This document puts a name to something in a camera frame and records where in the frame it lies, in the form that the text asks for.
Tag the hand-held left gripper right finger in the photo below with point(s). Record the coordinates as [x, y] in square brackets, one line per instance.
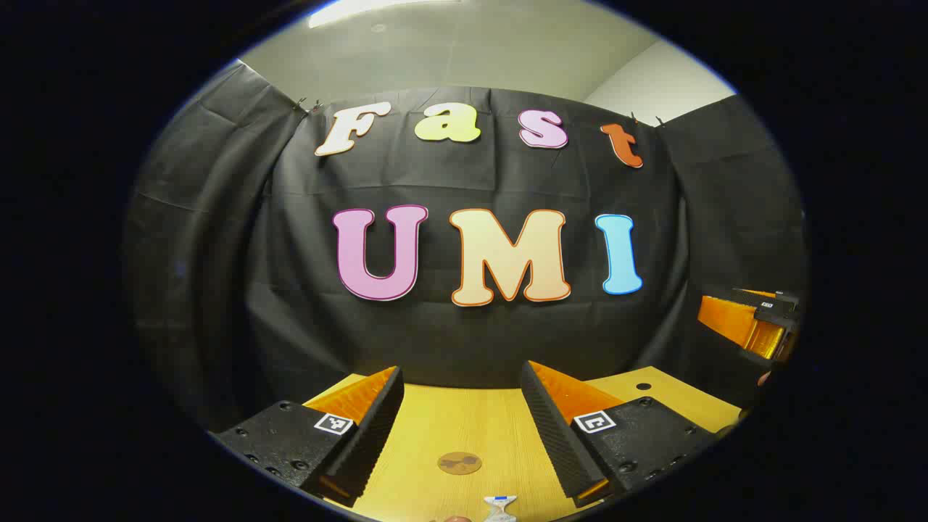
[551, 428]

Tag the round brown coaster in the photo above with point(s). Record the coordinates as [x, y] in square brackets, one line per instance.
[460, 462]

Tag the wooden desktop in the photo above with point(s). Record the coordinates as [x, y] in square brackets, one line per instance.
[449, 428]

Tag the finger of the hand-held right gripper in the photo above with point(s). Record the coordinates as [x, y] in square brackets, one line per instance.
[747, 326]

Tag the black backdrop cloth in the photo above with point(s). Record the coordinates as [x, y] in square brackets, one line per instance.
[471, 341]

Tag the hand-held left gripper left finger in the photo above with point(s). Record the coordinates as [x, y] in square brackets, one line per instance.
[377, 420]

